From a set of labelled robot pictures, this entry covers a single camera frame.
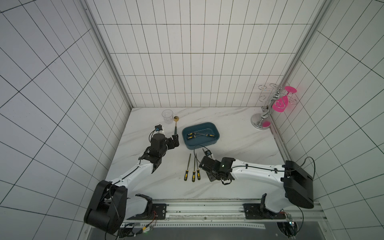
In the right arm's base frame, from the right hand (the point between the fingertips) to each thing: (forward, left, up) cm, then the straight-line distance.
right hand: (208, 174), depth 82 cm
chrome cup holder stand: (+43, -41, -2) cm, 59 cm away
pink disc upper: (+49, -51, +23) cm, 74 cm away
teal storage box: (+28, +6, -3) cm, 29 cm away
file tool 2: (-1, +8, -2) cm, 9 cm away
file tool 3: (+28, +1, -3) cm, 29 cm away
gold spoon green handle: (+42, +25, -2) cm, 48 cm away
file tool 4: (+25, +12, -2) cm, 28 cm away
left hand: (+17, +23, +8) cm, 30 cm away
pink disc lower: (+34, -40, +24) cm, 57 cm away
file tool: (-1, +13, -2) cm, 13 cm away
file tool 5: (+29, +11, -3) cm, 31 cm away
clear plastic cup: (+42, +31, +2) cm, 53 cm away
